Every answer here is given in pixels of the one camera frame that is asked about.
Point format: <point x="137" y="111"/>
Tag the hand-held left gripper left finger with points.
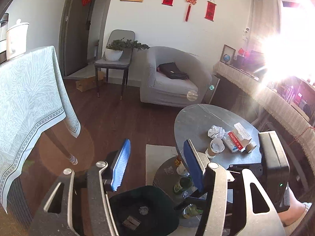
<point x="120" y="164"/>

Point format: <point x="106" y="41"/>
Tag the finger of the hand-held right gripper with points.
<point x="246" y="166"/>

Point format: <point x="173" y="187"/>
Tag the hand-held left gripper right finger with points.
<point x="194" y="167"/>

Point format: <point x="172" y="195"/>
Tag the white carton with red end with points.
<point x="232" y="142"/>

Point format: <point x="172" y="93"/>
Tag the white paper ball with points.
<point x="216" y="131"/>

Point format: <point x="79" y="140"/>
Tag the black trash bin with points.
<point x="160" y="196"/>

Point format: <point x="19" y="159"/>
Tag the person's right forearm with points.
<point x="292" y="211"/>

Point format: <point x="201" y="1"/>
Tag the white cup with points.
<point x="181" y="170"/>

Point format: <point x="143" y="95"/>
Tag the red yellow snack packet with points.
<point x="178" y="162"/>

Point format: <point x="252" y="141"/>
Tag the green glass bottle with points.
<point x="183" y="184"/>

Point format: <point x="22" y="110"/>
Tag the clear plastic bottle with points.
<point x="188" y="193"/>

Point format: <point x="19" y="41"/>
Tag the white floor mat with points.
<point x="155" y="162"/>

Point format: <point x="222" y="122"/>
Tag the green label plastic bottle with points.
<point x="192" y="211"/>

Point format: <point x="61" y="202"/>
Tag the striped table leg cover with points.
<point x="73" y="159"/>

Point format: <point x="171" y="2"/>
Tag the round grey marble table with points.
<point x="196" y="118"/>

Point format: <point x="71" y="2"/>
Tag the small crumpled paper scrap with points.
<point x="144" y="210"/>

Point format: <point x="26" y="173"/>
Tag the brown cardboard piece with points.
<point x="130" y="222"/>

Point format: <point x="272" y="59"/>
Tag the beige fringed runner cloth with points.
<point x="278" y="103"/>

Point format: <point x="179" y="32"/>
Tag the dark wooden table leg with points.
<point x="57" y="142"/>

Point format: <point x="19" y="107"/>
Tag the grey slim floor cabinet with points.
<point x="211" y="88"/>

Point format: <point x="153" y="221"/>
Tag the grey armchair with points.
<point x="172" y="86"/>

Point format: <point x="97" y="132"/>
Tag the black bag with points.
<point x="172" y="70"/>

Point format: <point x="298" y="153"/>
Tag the grey dining chair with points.
<point x="113" y="62"/>

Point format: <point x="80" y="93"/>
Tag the dark ribbed panel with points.
<point x="18" y="201"/>

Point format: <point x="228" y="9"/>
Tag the small blue globe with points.
<point x="226" y="58"/>

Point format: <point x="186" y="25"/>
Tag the potted plant in white pot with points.
<point x="113" y="54"/>

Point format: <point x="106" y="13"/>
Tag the red gift boxes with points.
<point x="243" y="53"/>

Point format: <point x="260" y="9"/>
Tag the table with patterned cloth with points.
<point x="24" y="98"/>

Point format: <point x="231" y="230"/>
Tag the grey door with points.
<point x="73" y="41"/>

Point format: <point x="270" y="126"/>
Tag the beige curtain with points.
<point x="265" y="24"/>

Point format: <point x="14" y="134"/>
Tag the wooden picture frame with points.
<point x="230" y="49"/>

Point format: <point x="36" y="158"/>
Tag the white security camera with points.
<point x="246" y="29"/>

